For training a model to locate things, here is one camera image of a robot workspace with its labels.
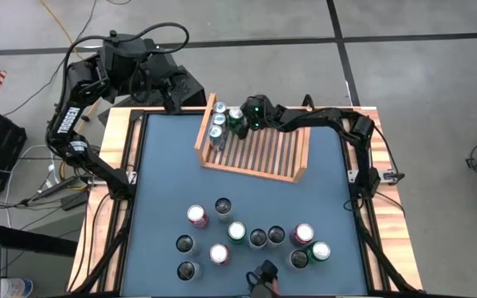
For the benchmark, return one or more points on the blue grey table mat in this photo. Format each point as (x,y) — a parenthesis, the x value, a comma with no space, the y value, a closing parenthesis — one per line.
(172,186)

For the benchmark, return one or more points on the silver mounting bracket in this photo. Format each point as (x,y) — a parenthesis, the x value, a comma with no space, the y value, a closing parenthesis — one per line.
(131,178)
(351,177)

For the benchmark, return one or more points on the black power strip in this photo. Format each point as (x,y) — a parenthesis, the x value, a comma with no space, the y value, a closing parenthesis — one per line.
(54,188)

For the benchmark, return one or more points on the black floor beam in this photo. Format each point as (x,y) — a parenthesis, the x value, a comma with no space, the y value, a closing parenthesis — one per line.
(27,240)

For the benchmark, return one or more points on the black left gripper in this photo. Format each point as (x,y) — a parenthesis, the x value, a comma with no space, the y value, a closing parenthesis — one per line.
(160,62)

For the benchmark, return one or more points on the green Sprite can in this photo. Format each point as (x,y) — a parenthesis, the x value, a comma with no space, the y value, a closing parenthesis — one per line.
(237,232)
(319,250)
(234,115)

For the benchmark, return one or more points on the black plastic crate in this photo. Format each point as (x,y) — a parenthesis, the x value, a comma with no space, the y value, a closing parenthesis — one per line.
(2,149)

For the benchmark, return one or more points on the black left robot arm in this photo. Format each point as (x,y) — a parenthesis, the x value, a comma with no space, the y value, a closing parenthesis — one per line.
(66,120)

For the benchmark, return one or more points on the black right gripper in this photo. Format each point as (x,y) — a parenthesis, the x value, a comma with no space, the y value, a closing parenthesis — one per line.
(263,113)

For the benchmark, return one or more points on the black power adapter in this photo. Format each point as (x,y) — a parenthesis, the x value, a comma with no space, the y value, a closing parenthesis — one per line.
(75,201)

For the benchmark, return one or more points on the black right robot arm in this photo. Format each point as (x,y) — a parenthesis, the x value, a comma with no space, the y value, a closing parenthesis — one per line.
(321,117)

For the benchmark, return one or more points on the red Coca-Cola can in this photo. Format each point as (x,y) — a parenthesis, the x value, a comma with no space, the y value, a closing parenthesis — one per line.
(304,233)
(219,253)
(196,213)

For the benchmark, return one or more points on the blue silver slim can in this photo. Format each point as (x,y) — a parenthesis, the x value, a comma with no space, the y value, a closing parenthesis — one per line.
(220,107)
(218,119)
(215,132)

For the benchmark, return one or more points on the white Celsius Tropical Vibe can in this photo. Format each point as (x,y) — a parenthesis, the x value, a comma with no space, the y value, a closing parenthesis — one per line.
(223,205)
(276,234)

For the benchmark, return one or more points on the wooden slatted shelf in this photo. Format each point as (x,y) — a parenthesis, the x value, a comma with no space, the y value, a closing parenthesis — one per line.
(271,153)

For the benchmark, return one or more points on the white blue container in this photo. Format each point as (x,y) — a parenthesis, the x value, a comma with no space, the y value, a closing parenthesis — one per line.
(17,287)

